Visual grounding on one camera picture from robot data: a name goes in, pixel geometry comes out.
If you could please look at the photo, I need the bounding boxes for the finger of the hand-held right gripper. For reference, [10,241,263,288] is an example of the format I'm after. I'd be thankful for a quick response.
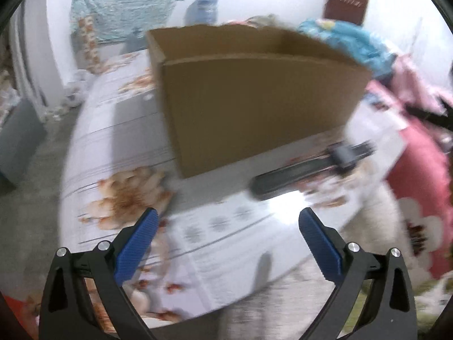
[407,104,453,130]

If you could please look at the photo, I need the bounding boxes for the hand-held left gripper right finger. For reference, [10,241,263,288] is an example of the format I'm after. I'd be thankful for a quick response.
[298,207,418,340]

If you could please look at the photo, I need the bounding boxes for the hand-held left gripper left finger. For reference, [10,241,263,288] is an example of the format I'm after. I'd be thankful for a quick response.
[38,207,159,340]

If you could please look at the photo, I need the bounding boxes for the black wristwatch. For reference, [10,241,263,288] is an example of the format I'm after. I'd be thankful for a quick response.
[248,142,376,201]

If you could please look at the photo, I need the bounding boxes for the brown cardboard box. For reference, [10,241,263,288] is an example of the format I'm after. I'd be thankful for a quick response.
[146,25,374,179]

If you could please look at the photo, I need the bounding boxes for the light pink quilt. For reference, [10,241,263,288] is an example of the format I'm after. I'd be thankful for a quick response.
[386,55,453,114]

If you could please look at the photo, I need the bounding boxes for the pink floral bedsheet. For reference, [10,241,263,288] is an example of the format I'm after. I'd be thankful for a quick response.
[364,80,450,280]

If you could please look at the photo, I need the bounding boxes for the white fluffy rug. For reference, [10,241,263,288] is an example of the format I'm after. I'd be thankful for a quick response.
[219,184,425,340]

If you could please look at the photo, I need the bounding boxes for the blue patterned blanket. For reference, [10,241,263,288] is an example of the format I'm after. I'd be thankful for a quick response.
[297,19,397,78]

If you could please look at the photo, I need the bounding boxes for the grey panel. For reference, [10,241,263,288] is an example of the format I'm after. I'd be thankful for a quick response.
[0,99,46,188]

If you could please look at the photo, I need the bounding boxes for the clear empty water jug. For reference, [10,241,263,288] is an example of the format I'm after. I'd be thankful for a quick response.
[125,30,149,54]

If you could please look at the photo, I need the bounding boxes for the grey patterned pillow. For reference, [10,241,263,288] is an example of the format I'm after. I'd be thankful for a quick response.
[226,14,294,29]

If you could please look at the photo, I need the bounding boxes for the orange floral patterned strip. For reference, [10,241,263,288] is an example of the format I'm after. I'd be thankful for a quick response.
[76,14,100,73]

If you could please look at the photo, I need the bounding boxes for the teal patterned hanging cloth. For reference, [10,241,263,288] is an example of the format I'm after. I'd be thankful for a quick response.
[70,0,188,43]

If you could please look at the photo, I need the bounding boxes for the blue water jug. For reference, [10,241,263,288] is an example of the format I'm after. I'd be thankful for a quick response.
[186,0,219,25]

